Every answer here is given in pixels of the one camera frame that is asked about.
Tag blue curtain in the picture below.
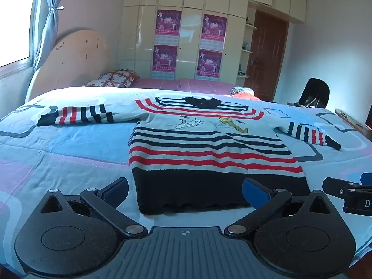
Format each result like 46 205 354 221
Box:
30 0 65 72

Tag orange garment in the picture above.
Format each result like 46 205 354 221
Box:
232 91 262 102

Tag brown white patterned pillow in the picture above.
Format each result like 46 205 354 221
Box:
98 69 140 88
83 78 126 88

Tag striped knit sweater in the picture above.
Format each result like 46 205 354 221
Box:
37 96 342 216

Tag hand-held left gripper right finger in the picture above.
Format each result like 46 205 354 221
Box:
224 178 333 237

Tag pink bed sheet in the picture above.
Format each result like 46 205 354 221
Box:
130 77 257 96

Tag cream wardrobe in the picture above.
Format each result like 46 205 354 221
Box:
117 0 307 82

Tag window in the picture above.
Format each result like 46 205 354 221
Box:
0 0 39 68

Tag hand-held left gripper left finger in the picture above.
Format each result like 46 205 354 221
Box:
39 177 149 238

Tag blue patterned blanket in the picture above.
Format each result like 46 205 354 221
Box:
0 87 372 276

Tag cream corner shelves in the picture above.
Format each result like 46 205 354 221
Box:
236 14 258 80

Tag wooden board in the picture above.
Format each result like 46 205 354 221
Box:
334 108 372 136

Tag purple wall poster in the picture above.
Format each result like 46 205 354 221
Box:
196 49 223 82
151 45 178 80
155 9 182 46
200 13 228 51

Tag black chair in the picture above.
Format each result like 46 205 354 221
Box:
299 77 331 109

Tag beige rounded headboard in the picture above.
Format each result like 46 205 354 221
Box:
25 29 117 103

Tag brown wooden door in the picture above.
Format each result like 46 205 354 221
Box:
249 10 290 102

